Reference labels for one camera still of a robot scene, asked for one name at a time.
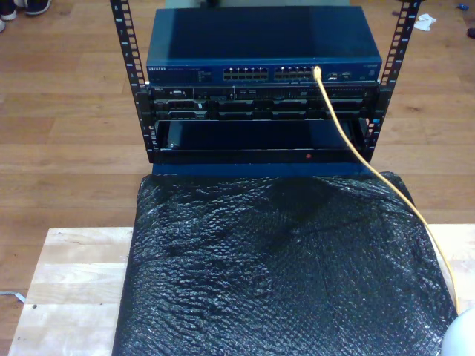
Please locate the black rack shelf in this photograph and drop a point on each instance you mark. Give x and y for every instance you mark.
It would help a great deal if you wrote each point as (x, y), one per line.
(259, 155)

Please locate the black rack server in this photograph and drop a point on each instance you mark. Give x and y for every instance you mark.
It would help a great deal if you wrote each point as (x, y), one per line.
(259, 107)

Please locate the black bubble mat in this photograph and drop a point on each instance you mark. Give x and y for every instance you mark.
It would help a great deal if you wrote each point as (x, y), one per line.
(259, 278)

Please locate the white crumpled paper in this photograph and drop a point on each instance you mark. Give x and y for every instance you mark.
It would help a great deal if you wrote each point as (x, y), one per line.
(425, 22)

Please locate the grey flat strip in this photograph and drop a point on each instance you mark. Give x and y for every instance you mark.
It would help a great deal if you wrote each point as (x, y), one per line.
(13, 294)

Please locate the person's dark shoe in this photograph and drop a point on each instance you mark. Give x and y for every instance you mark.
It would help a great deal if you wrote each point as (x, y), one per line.
(37, 5)

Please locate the small blue object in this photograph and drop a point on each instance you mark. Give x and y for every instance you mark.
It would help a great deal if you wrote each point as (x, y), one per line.
(462, 6)

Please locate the blue base plate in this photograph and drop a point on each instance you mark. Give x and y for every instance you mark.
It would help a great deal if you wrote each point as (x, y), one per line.
(241, 170)

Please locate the blue network switch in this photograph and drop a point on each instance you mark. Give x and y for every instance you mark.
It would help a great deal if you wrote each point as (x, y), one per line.
(259, 37)

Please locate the black perforated rack post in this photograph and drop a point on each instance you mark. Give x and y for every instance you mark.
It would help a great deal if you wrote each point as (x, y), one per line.
(126, 37)
(402, 29)

